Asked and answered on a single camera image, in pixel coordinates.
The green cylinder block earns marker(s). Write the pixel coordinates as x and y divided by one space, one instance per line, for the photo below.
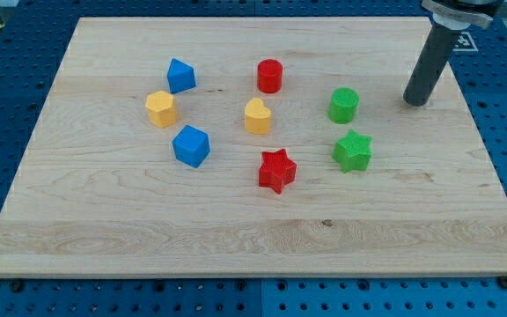
343 105

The robot arm flange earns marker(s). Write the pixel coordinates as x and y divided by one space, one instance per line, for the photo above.
461 14

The red star block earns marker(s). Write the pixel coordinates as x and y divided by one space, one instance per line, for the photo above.
276 171

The green star block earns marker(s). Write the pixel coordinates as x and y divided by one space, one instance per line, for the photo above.
353 152

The yellow heart block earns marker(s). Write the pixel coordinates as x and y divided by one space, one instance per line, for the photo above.
257 117

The blue cube block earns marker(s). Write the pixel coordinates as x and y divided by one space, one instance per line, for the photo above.
191 146

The wooden board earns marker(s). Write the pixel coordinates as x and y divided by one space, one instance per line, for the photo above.
99 192

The red cylinder block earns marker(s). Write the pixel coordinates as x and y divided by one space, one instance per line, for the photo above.
269 76

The yellow pentagon block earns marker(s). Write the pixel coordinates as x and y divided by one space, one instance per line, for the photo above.
161 109

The blue triangle block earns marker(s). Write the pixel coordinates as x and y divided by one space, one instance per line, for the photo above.
180 76

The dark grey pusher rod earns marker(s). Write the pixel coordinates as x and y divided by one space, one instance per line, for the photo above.
434 56

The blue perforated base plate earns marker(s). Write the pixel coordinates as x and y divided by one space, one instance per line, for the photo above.
32 44

